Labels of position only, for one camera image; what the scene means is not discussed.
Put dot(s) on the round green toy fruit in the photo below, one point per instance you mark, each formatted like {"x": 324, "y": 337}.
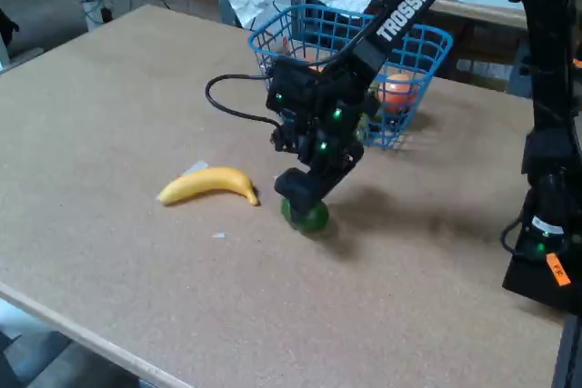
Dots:
{"x": 319, "y": 220}

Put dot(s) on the orange toy fruit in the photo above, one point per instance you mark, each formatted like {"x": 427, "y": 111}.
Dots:
{"x": 316, "y": 63}

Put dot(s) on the green toy grapes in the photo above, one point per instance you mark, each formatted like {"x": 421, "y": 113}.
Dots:
{"x": 364, "y": 131}

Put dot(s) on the yellow toy banana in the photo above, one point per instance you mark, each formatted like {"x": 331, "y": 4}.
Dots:
{"x": 204, "y": 183}

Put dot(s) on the large white tape strip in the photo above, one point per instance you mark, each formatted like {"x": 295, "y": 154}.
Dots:
{"x": 197, "y": 166}

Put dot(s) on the red-orange toy pomegranate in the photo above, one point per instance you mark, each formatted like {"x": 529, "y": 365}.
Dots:
{"x": 400, "y": 90}

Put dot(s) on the wooden workbench with metal leg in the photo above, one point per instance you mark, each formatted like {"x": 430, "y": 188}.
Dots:
{"x": 491, "y": 38}

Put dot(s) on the orange base label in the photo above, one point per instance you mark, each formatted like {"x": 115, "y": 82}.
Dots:
{"x": 558, "y": 269}

